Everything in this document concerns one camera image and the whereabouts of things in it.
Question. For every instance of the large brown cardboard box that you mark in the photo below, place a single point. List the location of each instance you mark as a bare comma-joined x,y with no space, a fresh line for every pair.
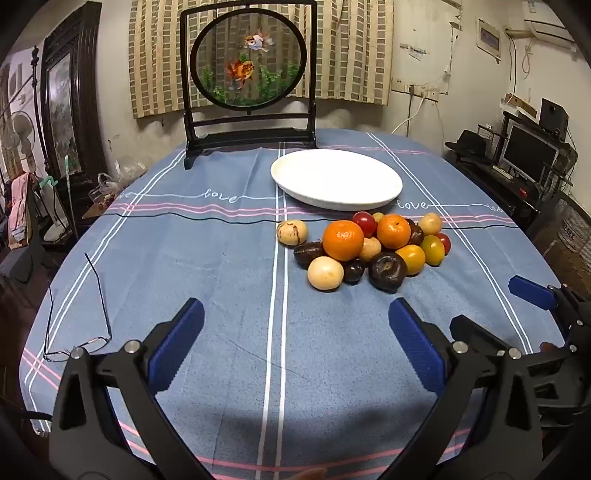
572,240

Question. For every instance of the white air conditioner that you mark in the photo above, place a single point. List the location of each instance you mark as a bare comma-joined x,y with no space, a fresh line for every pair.
549,30

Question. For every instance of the large beige pear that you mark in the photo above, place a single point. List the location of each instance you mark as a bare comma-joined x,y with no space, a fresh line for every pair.
371,249

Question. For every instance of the pink cloth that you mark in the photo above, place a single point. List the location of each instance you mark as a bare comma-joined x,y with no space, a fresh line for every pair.
19,203

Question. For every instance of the clear plastic bag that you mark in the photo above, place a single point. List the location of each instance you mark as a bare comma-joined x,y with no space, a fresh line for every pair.
106,184

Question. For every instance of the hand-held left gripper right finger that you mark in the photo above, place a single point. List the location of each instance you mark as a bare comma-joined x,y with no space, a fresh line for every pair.
415,344

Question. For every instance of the beige speckled longan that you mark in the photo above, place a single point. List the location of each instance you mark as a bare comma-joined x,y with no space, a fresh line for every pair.
430,223
325,273

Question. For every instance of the computer monitor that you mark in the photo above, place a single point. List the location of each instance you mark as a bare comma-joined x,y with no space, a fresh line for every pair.
531,152

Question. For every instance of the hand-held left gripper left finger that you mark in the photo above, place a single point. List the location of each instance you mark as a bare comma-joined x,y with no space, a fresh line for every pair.
178,341

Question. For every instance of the white oval plate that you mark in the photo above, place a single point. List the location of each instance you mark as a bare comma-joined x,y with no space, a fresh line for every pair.
337,177

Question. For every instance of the small yellow kumquat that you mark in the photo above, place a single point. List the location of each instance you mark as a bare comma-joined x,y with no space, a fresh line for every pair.
378,216

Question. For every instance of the white standing fan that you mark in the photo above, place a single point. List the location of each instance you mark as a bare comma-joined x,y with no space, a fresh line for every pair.
23,136

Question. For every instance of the white wall panel box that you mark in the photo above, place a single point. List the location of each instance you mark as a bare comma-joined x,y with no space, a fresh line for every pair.
489,39

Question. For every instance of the flat cardboard box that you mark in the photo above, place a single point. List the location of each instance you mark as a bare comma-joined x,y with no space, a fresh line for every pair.
521,105

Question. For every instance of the single wall socket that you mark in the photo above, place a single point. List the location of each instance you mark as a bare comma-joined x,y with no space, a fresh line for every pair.
398,85

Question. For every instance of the blue striped tablecloth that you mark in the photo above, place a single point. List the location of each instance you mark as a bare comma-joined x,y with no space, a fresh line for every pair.
194,258

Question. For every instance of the dark purple plum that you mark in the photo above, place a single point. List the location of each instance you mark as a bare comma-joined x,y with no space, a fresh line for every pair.
415,234
354,269

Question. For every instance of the orange mandarin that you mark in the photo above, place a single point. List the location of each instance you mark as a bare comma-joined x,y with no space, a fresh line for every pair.
394,230
343,240

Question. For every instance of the black hat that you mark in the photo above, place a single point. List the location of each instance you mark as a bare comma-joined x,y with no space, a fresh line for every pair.
468,143

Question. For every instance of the black speaker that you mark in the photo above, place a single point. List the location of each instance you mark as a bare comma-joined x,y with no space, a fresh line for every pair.
554,115

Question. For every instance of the thin black eyeglasses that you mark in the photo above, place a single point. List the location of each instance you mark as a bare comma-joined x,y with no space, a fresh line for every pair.
99,342

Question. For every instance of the black computer desk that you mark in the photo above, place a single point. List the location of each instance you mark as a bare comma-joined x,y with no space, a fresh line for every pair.
498,189

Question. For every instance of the orange-yellow tomato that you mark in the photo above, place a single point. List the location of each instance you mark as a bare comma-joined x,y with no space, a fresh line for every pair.
410,259

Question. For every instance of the wide wall socket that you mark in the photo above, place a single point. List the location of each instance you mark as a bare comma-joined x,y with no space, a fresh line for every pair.
424,91

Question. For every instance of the yellow-green tomato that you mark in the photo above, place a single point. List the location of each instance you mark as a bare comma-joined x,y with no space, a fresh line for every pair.
432,250

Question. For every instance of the goldfish embroidery screen black stand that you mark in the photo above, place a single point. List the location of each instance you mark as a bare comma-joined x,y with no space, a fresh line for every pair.
249,60

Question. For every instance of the black pole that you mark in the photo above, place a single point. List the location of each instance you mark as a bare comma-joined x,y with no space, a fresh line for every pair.
37,92

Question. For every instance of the beige checked curtain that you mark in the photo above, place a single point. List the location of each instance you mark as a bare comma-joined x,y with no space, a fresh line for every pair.
351,46

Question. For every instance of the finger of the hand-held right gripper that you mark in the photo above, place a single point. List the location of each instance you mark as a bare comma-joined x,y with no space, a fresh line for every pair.
531,293
471,330

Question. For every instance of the beige pepino melon purple mark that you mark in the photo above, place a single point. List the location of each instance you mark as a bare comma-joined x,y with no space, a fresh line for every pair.
292,233

